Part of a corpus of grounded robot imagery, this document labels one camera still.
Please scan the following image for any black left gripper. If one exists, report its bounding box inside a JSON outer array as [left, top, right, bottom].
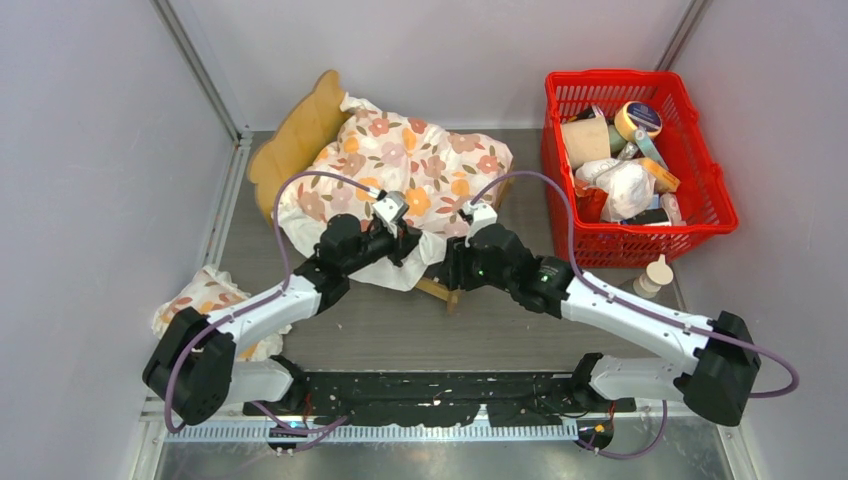
[[342, 219, 425, 276]]

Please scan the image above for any large floral cushion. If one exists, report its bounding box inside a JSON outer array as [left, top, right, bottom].
[[278, 95, 513, 291]]

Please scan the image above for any wooden pet bed frame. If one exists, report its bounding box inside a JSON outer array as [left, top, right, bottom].
[[248, 70, 510, 307]]

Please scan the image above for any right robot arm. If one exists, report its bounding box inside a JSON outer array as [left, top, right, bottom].
[[437, 224, 761, 426]]

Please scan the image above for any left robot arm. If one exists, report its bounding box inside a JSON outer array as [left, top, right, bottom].
[[142, 214, 422, 433]]

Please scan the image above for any small floral pillow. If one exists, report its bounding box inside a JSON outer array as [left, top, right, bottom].
[[152, 265, 291, 361]]

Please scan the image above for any white crumpled plastic bag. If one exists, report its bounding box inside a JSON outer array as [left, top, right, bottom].
[[574, 158, 655, 223]]

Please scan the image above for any green bottle with beige cap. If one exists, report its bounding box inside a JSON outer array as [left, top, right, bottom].
[[619, 254, 674, 299]]

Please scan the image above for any red plastic basket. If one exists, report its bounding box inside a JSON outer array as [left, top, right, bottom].
[[541, 69, 739, 268]]

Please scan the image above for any yellow tape roll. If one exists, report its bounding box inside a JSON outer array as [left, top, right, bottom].
[[613, 101, 663, 142]]

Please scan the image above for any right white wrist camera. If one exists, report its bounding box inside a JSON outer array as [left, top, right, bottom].
[[459, 201, 498, 247]]

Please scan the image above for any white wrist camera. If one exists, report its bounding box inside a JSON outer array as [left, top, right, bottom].
[[459, 201, 498, 247], [373, 190, 409, 238]]

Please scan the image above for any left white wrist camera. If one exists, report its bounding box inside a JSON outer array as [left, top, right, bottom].
[[373, 190, 409, 238]]

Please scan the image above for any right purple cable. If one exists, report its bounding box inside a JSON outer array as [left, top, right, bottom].
[[468, 170, 802, 461]]

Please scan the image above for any purple cable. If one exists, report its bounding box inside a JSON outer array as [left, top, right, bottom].
[[468, 170, 802, 461], [162, 170, 388, 456]]

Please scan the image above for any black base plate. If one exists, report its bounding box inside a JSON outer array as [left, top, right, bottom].
[[264, 371, 635, 427]]

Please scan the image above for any aluminium rail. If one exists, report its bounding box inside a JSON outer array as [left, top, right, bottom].
[[139, 377, 743, 445]]

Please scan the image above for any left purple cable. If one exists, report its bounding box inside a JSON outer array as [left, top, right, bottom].
[[162, 170, 388, 456]]

